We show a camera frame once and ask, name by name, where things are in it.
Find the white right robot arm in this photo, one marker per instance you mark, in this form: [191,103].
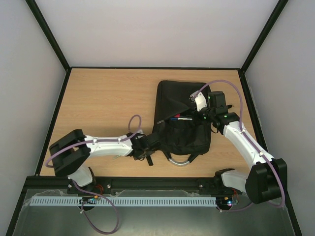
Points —
[267,177]

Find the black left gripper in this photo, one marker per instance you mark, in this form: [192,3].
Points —
[150,152]

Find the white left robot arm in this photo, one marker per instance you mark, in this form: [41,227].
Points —
[69,154]

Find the black cage frame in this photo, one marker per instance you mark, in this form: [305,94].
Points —
[241,72]

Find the light blue slotted cable duct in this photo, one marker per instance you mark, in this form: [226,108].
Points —
[54,201]

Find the blue cap whiteboard marker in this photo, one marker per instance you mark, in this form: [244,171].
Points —
[181,118]

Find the black backpack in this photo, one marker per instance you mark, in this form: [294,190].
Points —
[181,141]

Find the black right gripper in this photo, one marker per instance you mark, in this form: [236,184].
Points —
[205,113]

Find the black aluminium mounting rail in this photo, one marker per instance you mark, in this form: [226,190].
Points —
[111,185]

